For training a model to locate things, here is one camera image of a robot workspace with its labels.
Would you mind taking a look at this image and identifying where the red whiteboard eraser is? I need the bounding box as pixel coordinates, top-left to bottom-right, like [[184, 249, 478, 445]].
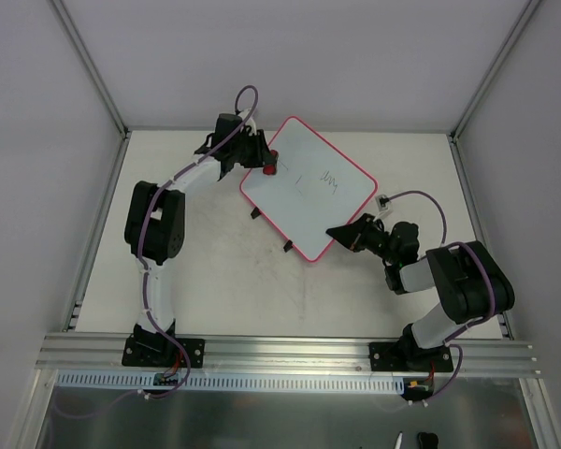
[[262, 150, 279, 176]]

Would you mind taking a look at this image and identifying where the pink framed whiteboard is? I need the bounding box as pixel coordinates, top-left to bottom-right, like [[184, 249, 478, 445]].
[[239, 116, 378, 263]]

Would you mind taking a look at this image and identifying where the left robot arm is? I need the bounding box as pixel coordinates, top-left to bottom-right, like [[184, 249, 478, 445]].
[[123, 109, 278, 365]]

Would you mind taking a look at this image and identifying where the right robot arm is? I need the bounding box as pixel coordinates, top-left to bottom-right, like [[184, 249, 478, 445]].
[[326, 214, 515, 373]]

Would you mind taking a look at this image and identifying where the white pen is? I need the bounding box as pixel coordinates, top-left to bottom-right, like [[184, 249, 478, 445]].
[[394, 431, 403, 449]]

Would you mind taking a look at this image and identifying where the black object at bottom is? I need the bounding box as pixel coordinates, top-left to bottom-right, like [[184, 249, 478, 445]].
[[417, 432, 439, 449]]

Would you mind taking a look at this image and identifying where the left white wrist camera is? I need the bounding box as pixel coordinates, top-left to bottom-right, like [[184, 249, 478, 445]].
[[236, 108, 258, 136]]

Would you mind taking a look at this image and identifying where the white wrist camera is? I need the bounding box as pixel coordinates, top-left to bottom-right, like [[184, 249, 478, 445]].
[[374, 195, 392, 221], [236, 108, 258, 136]]

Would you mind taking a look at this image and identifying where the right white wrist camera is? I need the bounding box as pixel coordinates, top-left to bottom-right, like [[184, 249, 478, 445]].
[[374, 195, 392, 221]]

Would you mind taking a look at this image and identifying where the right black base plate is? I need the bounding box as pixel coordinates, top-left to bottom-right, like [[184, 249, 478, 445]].
[[368, 341, 453, 373]]

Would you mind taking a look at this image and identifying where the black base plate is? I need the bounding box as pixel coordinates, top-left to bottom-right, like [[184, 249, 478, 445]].
[[368, 341, 453, 373], [122, 334, 206, 369]]

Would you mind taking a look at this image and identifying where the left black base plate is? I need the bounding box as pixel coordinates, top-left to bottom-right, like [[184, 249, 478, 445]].
[[122, 334, 206, 369]]

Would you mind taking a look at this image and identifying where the slotted cable duct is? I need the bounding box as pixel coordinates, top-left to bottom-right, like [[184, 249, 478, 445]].
[[55, 369, 405, 396]]

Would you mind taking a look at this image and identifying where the aluminium mounting rail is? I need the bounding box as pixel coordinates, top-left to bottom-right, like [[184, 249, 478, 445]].
[[35, 332, 543, 378]]

